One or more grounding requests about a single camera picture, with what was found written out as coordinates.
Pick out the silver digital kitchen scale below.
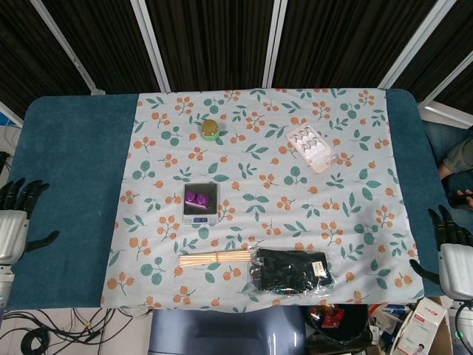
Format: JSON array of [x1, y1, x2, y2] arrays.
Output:
[[181, 182, 221, 226]]

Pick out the white box red print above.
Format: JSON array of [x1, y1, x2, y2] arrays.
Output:
[[390, 298, 449, 355]]

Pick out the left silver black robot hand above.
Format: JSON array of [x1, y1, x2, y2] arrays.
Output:
[[0, 177, 61, 266]]

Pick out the black cable tangle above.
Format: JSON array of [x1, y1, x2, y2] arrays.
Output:
[[0, 306, 149, 355]]

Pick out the green jar with gold lid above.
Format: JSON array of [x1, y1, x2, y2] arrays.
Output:
[[200, 118, 220, 143]]

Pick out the floral orange green tablecloth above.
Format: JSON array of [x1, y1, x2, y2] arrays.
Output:
[[100, 87, 426, 314]]

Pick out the wrapped bundle of wooden sticks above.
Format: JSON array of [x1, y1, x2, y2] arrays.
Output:
[[177, 249, 253, 267]]

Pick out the teal table cover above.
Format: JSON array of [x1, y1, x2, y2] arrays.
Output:
[[7, 88, 443, 312]]

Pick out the purple toy building block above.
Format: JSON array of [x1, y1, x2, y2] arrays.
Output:
[[186, 190, 212, 210]]

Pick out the black gloves in plastic bag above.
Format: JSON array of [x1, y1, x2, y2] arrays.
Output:
[[248, 248, 338, 297]]

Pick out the person forearm grey sleeve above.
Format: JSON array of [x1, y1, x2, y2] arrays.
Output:
[[438, 137, 473, 180]]

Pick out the black phone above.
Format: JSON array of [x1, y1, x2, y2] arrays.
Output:
[[448, 188, 473, 210]]

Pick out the metal clips blister pack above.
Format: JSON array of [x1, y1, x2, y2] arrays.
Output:
[[286, 124, 339, 175]]

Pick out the black bin with red pack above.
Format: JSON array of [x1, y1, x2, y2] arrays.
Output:
[[305, 303, 375, 345]]

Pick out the white partition frame post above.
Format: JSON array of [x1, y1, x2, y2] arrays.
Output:
[[263, 0, 288, 89], [129, 0, 172, 93], [29, 0, 103, 95], [378, 0, 452, 89]]

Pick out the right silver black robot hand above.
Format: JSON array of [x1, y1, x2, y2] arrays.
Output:
[[409, 205, 473, 300]]

